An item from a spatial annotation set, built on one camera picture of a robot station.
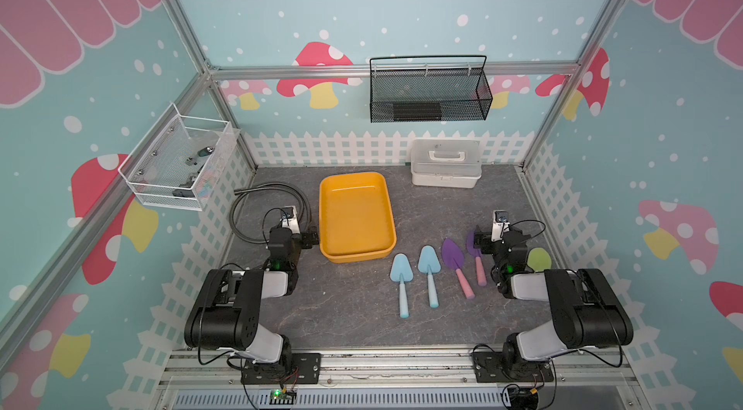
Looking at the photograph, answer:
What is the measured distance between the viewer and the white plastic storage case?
3.56 feet

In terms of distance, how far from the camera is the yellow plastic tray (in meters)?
0.93

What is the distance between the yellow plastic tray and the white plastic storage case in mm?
154
